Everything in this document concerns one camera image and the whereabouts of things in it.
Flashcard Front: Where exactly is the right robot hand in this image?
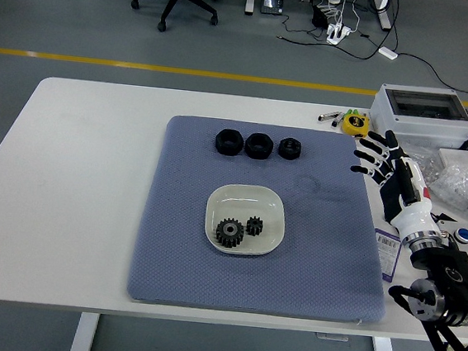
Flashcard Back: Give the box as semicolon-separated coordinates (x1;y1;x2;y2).
343;126;451;243

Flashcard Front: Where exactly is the small black gear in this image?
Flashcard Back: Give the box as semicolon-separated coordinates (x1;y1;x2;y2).
244;214;267;238

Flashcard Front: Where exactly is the large black gear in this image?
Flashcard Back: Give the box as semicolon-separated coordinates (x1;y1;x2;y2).
213;217;248;252

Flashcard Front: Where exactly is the white flat box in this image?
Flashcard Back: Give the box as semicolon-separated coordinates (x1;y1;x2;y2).
437;147;468;173

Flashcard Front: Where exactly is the small black hex nut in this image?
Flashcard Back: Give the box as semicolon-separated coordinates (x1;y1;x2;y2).
277;136;303;161

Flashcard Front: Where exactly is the large black hex nut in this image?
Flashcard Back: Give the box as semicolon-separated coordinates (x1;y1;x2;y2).
243;131;275;162
213;127;247;157

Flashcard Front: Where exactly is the grey push-button panel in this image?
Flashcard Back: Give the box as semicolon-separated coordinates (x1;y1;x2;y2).
424;211;468;286

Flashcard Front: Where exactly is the bag of blue resistors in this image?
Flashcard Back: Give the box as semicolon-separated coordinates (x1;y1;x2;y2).
403;148;442;186

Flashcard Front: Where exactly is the clear plastic parts bag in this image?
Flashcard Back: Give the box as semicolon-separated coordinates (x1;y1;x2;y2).
424;160;468;225

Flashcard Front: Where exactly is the purple-edged label card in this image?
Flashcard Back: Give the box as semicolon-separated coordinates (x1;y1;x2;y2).
370;226;404;284

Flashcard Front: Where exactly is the yellow tape measure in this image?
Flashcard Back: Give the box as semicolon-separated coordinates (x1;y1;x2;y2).
341;112;371;139

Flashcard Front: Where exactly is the white power adapter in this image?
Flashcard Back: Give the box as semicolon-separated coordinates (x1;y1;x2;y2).
377;45;399;61

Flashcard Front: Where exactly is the white square plate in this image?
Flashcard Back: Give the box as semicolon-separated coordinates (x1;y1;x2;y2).
201;180;290;260

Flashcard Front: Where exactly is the blue-grey quilted mat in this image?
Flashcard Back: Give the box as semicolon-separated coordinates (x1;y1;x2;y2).
124;111;402;326

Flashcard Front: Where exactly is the white power strip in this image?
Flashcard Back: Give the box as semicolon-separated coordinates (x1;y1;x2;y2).
325;22;354;46

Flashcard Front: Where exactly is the black power adapter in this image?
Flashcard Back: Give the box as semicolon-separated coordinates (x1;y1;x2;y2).
310;3;331;29

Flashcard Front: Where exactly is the black desk phone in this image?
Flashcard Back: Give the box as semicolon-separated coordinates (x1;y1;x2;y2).
260;0;286;16

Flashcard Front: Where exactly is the grey electrical enclosure box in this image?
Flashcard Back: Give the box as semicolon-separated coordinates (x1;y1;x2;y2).
365;81;468;158

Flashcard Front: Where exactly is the long black floor cable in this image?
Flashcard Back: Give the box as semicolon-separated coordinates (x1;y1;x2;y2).
393;52;468;102

